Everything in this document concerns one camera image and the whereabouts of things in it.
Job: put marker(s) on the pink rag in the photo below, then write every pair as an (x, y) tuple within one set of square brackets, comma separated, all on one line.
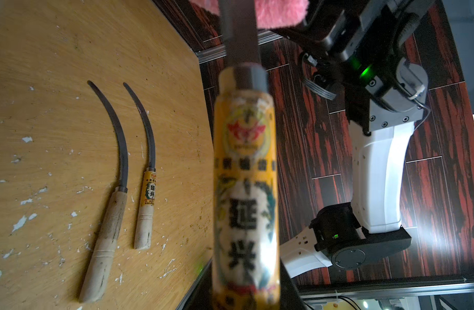
[(260, 13)]

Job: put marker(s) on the small sickle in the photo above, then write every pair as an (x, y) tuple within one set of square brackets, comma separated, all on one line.
[(246, 261), (96, 278), (144, 224)]

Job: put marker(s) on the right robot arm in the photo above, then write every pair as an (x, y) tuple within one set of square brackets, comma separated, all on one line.
[(369, 227)]

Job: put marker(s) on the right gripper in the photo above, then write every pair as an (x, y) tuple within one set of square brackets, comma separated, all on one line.
[(358, 44)]

